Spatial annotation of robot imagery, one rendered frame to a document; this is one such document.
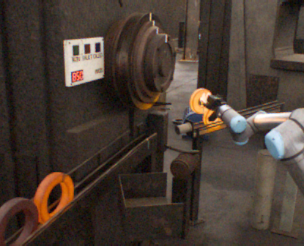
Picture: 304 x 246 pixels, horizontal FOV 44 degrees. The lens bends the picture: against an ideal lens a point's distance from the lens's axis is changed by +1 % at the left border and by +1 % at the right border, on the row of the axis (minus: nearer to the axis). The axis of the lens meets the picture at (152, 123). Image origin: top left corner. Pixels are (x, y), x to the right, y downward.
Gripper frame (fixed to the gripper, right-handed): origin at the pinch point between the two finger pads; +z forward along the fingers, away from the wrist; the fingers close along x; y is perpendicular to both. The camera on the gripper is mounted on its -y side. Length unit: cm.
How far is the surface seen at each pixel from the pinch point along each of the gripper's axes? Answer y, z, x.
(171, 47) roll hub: 38, -11, 38
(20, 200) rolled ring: 12, -67, 122
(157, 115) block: -4.4, -5.9, 34.7
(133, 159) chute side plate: -10, -33, 62
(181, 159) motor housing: -26.9, -22.2, 22.9
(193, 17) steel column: -155, 672, -491
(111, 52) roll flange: 37, -12, 70
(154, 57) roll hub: 39, -23, 55
